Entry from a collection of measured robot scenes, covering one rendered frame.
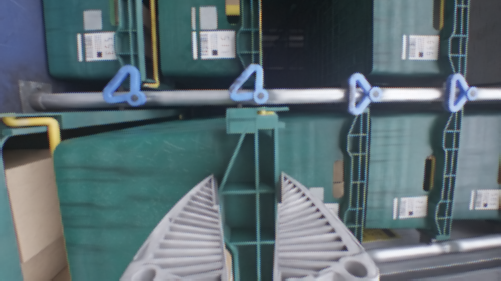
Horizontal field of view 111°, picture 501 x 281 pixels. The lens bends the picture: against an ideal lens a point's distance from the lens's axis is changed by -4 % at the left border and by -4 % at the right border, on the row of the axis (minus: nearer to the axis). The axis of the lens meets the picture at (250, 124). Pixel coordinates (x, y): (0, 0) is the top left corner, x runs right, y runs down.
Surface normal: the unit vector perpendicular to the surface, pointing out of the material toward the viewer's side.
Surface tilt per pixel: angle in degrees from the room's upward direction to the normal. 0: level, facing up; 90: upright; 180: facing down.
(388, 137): 96
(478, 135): 98
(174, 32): 96
